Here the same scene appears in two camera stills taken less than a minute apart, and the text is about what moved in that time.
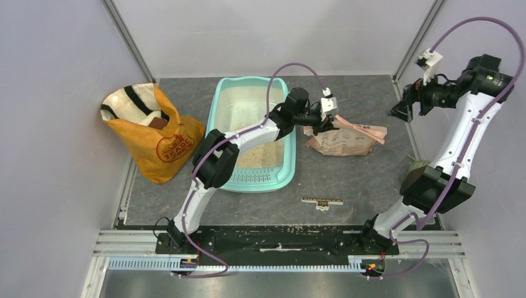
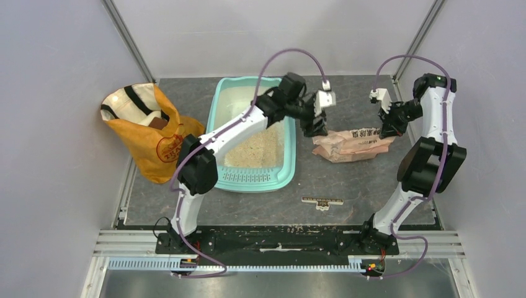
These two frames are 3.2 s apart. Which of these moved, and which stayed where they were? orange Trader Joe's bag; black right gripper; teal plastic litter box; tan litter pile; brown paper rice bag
Moved: brown paper rice bag; black right gripper
Stayed: teal plastic litter box; tan litter pile; orange Trader Joe's bag
